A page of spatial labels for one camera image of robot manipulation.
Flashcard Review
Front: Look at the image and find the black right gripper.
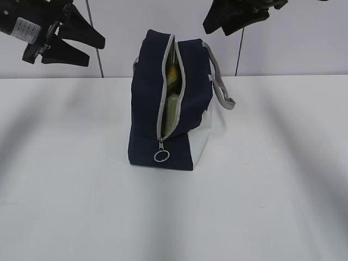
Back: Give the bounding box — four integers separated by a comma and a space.
203, 0, 288, 36

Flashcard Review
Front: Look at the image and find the green lidded glass container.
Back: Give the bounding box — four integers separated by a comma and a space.
162, 93, 179, 136

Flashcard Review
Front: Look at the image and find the navy insulated lunch bag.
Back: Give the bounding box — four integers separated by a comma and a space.
128, 29, 235, 171

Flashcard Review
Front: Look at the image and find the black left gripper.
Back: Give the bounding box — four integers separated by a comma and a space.
1, 1, 105, 67

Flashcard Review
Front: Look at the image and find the yellow banana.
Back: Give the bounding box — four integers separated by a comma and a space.
166, 63, 181, 92

